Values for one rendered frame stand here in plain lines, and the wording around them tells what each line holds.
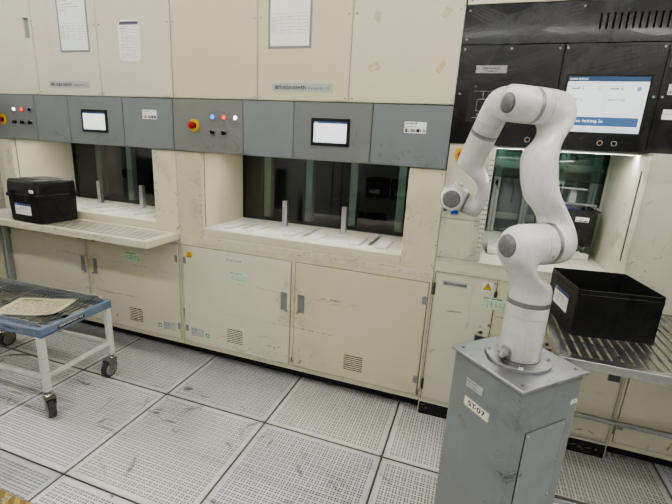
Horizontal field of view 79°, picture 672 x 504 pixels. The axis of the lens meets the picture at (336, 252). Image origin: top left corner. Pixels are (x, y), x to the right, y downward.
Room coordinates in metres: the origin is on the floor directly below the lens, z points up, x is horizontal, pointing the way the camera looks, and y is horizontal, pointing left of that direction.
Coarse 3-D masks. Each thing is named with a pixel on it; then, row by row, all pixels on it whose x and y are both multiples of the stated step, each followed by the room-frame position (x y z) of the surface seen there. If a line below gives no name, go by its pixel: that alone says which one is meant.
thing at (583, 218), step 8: (576, 192) 2.10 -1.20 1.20; (568, 200) 2.10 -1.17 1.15; (584, 208) 2.18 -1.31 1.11; (592, 208) 2.11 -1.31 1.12; (576, 216) 2.01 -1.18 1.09; (584, 216) 2.00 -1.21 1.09; (592, 216) 1.99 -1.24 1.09; (576, 224) 2.01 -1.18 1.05; (584, 224) 2.00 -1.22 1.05; (592, 224) 1.99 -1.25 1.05; (576, 232) 2.01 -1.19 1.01; (584, 232) 2.00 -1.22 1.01; (592, 232) 1.99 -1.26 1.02; (584, 240) 2.00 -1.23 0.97
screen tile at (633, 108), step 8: (616, 88) 1.72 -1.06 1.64; (624, 88) 1.71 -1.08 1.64; (632, 88) 1.70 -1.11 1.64; (608, 96) 1.72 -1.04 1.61; (616, 96) 1.72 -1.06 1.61; (624, 96) 1.71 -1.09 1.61; (632, 96) 1.70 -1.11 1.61; (640, 96) 1.69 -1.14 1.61; (608, 104) 1.72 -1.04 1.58; (616, 104) 1.71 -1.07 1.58; (624, 104) 1.71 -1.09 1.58; (632, 104) 1.70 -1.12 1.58; (640, 104) 1.69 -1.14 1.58; (608, 112) 1.72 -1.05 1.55; (616, 112) 1.71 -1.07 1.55; (624, 112) 1.70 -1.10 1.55; (632, 112) 1.70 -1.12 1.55
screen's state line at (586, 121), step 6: (576, 120) 1.75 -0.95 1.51; (582, 120) 1.75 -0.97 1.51; (588, 120) 1.74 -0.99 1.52; (594, 120) 1.73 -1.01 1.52; (600, 120) 1.73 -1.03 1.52; (606, 120) 1.72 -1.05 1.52; (612, 120) 1.72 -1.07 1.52; (618, 120) 1.71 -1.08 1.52; (624, 120) 1.70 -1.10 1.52; (630, 120) 1.70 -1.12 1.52; (636, 120) 1.69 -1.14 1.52; (612, 126) 1.71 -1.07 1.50; (618, 126) 1.71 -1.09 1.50; (624, 126) 1.70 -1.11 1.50; (630, 126) 1.69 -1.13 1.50; (636, 126) 1.69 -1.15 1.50
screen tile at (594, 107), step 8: (576, 88) 1.76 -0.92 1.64; (584, 88) 1.75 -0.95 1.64; (592, 88) 1.74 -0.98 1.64; (592, 96) 1.74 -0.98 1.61; (600, 96) 1.73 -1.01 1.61; (576, 104) 1.76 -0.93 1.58; (584, 104) 1.75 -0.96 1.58; (592, 104) 1.74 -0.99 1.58; (600, 104) 1.73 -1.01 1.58; (584, 112) 1.75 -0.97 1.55; (592, 112) 1.74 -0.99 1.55
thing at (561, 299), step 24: (552, 288) 1.56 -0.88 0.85; (576, 288) 1.36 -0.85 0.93; (600, 288) 1.57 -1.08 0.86; (624, 288) 1.54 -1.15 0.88; (648, 288) 1.40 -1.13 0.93; (552, 312) 1.52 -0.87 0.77; (576, 312) 1.34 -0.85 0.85; (600, 312) 1.32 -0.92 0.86; (624, 312) 1.31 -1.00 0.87; (648, 312) 1.30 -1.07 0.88; (600, 336) 1.32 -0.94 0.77; (624, 336) 1.31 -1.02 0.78; (648, 336) 1.30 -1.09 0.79
